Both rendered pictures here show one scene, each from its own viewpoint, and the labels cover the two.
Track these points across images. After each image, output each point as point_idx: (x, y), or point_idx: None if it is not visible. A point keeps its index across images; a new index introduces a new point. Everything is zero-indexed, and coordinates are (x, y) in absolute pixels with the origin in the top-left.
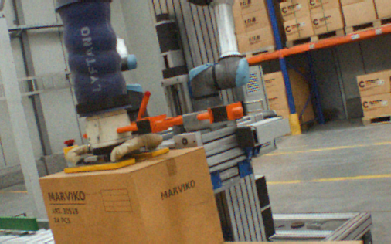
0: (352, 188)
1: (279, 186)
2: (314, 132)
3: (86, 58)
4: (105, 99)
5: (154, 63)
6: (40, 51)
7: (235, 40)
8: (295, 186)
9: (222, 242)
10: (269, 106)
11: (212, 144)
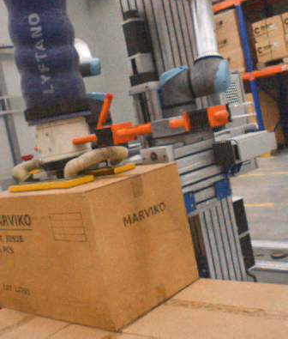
0: None
1: (251, 208)
2: (284, 154)
3: (36, 52)
4: (58, 104)
5: (126, 87)
6: (13, 71)
7: (214, 39)
8: (268, 209)
9: (196, 280)
10: (249, 119)
11: (186, 160)
